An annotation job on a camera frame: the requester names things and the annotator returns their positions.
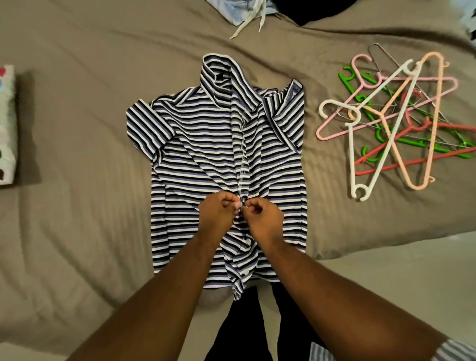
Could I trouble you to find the person's right hand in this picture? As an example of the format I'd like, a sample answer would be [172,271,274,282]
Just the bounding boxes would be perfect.
[241,196,287,248]

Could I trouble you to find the person's left hand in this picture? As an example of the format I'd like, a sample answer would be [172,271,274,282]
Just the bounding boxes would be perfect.
[197,191,243,245]

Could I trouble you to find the black white striped garment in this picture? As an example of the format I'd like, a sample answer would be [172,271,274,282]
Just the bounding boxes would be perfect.
[125,53,309,301]

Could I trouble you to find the pile of coloured plastic hangers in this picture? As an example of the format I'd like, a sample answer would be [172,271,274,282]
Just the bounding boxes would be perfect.
[315,42,476,202]

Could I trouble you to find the light blue garment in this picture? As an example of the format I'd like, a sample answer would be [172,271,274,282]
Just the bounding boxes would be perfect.
[206,0,281,40]

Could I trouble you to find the person's right forearm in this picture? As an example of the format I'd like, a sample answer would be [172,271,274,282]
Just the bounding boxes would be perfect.
[259,237,451,361]

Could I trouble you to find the person's left forearm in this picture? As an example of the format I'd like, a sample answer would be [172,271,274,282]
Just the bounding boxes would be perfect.
[67,231,226,361]

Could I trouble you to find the person's black trousers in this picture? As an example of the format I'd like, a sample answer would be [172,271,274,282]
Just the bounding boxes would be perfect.
[204,281,330,361]

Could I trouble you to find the bed with taupe sheet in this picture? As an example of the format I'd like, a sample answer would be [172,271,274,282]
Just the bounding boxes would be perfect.
[0,0,476,355]

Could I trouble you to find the person's striped shirt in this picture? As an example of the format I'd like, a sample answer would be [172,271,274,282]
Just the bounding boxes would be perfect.
[308,337,476,361]

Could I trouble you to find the colourful leaf print pillow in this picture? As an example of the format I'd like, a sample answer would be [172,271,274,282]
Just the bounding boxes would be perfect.
[0,64,19,187]

